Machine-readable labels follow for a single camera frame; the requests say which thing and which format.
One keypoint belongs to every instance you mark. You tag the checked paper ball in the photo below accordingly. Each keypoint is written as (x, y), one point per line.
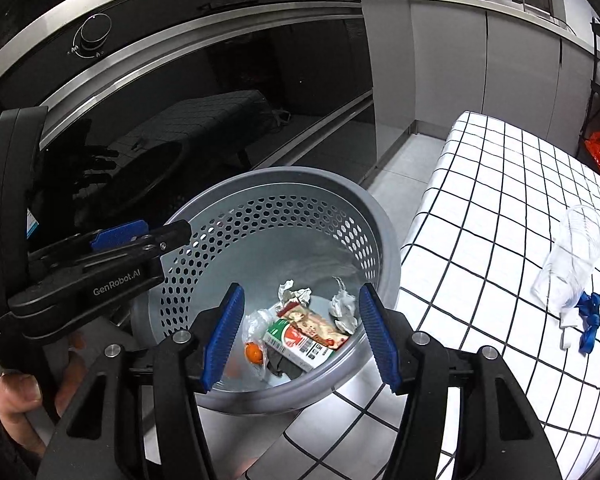
(288, 293)

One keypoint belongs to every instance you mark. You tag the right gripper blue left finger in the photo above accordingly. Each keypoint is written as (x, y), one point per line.
(222, 325)

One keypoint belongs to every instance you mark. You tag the black metal shelf rack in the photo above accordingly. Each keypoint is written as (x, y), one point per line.
(591, 121)

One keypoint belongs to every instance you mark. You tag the left human hand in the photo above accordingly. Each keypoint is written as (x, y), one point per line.
(21, 394)

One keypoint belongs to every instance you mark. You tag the green white carton box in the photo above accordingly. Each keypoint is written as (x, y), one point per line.
(299, 349)

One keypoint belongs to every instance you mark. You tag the black built-in oven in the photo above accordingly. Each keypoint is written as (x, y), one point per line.
(150, 102)

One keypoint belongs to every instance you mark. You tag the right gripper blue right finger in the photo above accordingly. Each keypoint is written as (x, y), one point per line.
(374, 318)

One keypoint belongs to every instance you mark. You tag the orange peel scrap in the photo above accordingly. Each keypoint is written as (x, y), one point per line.
(253, 353)

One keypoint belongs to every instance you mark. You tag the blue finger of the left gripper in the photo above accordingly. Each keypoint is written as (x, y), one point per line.
(119, 235)

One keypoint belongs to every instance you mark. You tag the grey kitchen cabinets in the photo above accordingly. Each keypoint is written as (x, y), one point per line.
(433, 60)

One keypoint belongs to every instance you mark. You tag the clear plastic cup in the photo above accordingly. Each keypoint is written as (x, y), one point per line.
(568, 268)

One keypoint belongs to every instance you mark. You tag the clear plastic bag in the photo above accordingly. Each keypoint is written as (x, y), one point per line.
(253, 328)

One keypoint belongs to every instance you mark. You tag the dark brown crumpled paper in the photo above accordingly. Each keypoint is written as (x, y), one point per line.
(281, 367)

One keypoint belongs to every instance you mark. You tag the grey perforated trash bin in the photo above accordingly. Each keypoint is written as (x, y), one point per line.
(295, 227)

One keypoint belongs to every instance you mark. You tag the blue crumpled glove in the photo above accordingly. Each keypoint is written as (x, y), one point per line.
(589, 311)

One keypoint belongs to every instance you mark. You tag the red beige snack wrapper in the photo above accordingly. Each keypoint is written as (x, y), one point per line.
(312, 325)

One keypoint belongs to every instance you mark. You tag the white checked tablecloth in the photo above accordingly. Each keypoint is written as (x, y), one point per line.
(476, 245)

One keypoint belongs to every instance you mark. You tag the white crumpled tissue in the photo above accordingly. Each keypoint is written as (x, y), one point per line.
(570, 323)

